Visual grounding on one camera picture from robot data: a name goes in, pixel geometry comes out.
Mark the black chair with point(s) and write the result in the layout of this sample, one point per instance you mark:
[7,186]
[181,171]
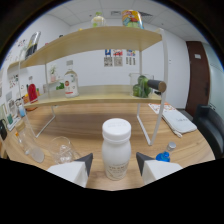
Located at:
[210,130]

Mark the red liquid bottle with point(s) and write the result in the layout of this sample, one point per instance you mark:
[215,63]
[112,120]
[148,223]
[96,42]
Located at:
[32,92]

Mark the clear glass with ice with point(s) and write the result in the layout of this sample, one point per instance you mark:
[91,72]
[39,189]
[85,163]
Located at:
[63,151]

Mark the white frame wooden shelf rack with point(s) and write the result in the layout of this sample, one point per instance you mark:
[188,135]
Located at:
[96,40]

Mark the large white milk bottle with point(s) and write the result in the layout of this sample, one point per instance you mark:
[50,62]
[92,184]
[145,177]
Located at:
[116,150]

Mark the dark brown door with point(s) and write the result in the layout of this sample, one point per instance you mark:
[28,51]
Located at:
[198,78]

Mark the gripper left finger white block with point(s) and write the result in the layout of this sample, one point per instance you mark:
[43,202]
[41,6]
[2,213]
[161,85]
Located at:
[71,170]

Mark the gripper right finger white block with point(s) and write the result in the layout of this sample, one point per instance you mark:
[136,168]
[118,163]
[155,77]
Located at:
[156,168]

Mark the dark muddler with wooden end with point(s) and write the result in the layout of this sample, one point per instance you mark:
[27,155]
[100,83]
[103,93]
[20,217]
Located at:
[156,85]

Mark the white fabric pouch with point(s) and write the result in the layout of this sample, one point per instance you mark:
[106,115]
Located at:
[180,121]

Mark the clear bottle with green cap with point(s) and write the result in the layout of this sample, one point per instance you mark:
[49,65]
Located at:
[98,20]

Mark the small green potted plant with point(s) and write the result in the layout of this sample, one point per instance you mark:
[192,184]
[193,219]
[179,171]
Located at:
[60,86]

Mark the orange printed paper sheet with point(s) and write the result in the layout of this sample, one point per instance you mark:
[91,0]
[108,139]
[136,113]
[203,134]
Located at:
[161,107]

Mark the clear bottle with red label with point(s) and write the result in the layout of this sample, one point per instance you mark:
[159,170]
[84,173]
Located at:
[71,86]

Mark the white and blue bottle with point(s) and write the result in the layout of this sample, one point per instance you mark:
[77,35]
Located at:
[22,111]

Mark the yellow cartoon drink can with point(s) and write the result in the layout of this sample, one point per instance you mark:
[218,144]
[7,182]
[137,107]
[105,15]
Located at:
[132,19]

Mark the black and yellow can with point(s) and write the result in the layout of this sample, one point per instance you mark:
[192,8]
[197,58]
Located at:
[32,46]

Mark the glass jar of limes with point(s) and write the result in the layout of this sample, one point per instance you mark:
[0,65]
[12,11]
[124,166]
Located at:
[141,87]

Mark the blue liquid bottle silver cap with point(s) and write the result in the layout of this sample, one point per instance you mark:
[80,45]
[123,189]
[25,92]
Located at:
[164,155]

